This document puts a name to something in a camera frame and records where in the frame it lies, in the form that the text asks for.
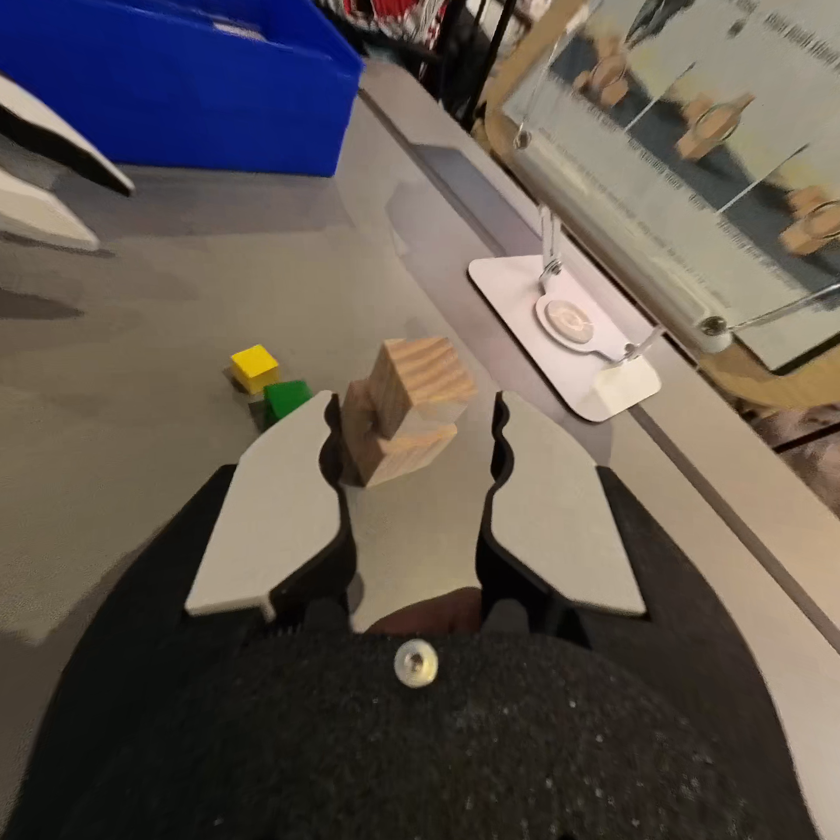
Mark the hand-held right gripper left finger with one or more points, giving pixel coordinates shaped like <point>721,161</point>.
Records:
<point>275,518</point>

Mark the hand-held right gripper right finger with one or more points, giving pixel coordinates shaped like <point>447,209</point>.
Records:
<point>564,518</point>

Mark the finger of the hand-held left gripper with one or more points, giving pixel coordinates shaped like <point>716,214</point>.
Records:
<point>39,210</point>
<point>33,111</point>

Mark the small green wooden cube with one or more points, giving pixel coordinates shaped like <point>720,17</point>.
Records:
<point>285,397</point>

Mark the large plain wooden cube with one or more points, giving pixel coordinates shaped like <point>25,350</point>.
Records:
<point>394,453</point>

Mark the small yellow wooden cube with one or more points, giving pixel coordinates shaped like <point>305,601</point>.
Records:
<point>254,367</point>

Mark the blue plastic bin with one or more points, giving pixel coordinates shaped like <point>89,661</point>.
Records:
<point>197,98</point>

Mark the medium plain wooden cube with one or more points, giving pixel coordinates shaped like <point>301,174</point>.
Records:
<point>420,380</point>

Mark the person's right hand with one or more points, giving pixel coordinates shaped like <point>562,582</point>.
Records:
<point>426,613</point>

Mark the printed instruction sheet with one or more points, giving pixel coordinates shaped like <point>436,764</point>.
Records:
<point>656,164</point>

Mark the black tag board stand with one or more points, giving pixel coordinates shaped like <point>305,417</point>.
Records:
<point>489,52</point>

